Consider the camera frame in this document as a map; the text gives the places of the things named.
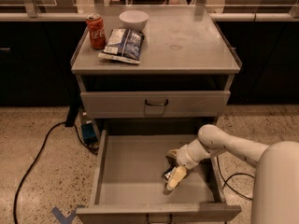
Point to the blue power box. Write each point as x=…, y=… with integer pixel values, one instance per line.
x=88, y=133

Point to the silver blue redbull can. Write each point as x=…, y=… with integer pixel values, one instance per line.
x=166, y=175

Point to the grey drawer cabinet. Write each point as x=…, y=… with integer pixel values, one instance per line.
x=183, y=50

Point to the open grey middle drawer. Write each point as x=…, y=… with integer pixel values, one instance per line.
x=128, y=187

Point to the dark counter with rail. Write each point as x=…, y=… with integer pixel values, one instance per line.
x=35, y=61

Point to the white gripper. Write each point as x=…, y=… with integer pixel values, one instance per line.
x=188, y=158

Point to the closed grey top drawer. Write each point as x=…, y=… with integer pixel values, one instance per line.
x=154, y=104

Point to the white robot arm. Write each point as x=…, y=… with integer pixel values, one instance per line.
x=276, y=181

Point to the white bowl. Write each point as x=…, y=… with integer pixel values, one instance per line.
x=134, y=19

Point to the red coca-cola can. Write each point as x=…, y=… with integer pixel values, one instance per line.
x=96, y=29

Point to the blue white chip bag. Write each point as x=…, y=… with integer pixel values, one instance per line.
x=123, y=45

